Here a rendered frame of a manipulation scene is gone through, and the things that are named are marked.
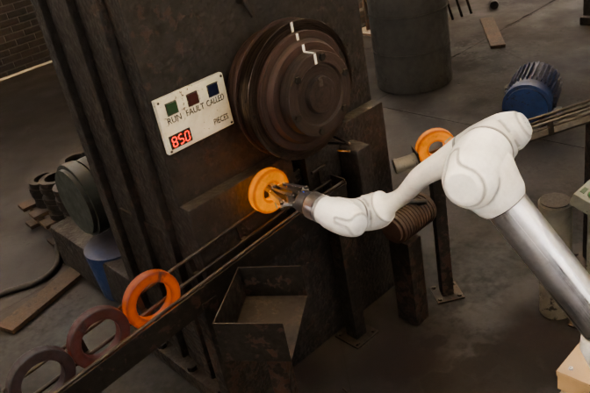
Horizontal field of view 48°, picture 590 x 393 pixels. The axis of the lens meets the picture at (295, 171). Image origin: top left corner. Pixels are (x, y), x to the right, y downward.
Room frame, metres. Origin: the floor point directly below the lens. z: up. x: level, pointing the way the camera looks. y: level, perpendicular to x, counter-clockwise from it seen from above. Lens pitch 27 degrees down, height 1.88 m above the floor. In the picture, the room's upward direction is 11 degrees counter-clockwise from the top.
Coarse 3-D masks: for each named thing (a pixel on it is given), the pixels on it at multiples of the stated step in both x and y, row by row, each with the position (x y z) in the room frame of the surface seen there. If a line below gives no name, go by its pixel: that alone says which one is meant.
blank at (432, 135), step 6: (426, 132) 2.31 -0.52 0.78; (432, 132) 2.30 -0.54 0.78; (438, 132) 2.30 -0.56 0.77; (444, 132) 2.30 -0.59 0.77; (420, 138) 2.31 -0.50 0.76; (426, 138) 2.30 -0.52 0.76; (432, 138) 2.30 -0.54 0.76; (438, 138) 2.30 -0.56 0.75; (444, 138) 2.30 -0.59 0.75; (450, 138) 2.30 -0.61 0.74; (420, 144) 2.29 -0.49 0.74; (426, 144) 2.30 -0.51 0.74; (444, 144) 2.30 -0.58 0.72; (420, 150) 2.29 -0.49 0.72; (426, 150) 2.30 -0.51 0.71; (420, 156) 2.29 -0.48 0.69; (426, 156) 2.30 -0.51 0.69
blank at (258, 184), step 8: (264, 168) 2.02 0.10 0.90; (272, 168) 2.01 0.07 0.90; (256, 176) 1.99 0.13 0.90; (264, 176) 1.98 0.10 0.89; (272, 176) 2.00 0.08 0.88; (280, 176) 2.02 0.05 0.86; (256, 184) 1.96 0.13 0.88; (264, 184) 1.98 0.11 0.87; (248, 192) 1.97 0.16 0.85; (256, 192) 1.96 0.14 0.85; (256, 200) 1.95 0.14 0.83; (264, 200) 1.97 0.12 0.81; (256, 208) 1.95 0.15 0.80; (264, 208) 1.97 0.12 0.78; (272, 208) 1.99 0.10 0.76
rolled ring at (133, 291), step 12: (144, 276) 1.68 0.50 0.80; (156, 276) 1.69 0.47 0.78; (168, 276) 1.72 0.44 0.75; (132, 288) 1.65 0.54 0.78; (144, 288) 1.67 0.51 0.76; (168, 288) 1.72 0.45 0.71; (132, 300) 1.64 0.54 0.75; (168, 300) 1.72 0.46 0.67; (132, 312) 1.63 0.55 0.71; (156, 312) 1.70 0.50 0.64; (132, 324) 1.62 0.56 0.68
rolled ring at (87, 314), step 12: (84, 312) 1.58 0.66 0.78; (96, 312) 1.57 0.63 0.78; (108, 312) 1.59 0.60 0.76; (120, 312) 1.61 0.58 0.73; (72, 324) 1.56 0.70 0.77; (84, 324) 1.55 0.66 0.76; (120, 324) 1.60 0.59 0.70; (72, 336) 1.52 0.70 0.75; (120, 336) 1.60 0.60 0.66; (72, 348) 1.51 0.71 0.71; (108, 348) 1.59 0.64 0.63; (84, 360) 1.52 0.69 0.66
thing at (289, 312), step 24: (240, 288) 1.71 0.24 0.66; (264, 288) 1.72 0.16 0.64; (288, 288) 1.70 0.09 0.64; (240, 312) 1.67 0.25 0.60; (264, 312) 1.65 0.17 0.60; (288, 312) 1.63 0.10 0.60; (216, 336) 1.49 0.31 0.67; (240, 336) 1.47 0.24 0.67; (264, 336) 1.45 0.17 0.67; (288, 336) 1.53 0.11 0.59; (240, 360) 1.48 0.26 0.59; (264, 360) 1.46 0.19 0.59; (288, 360) 1.44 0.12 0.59; (288, 384) 1.58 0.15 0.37
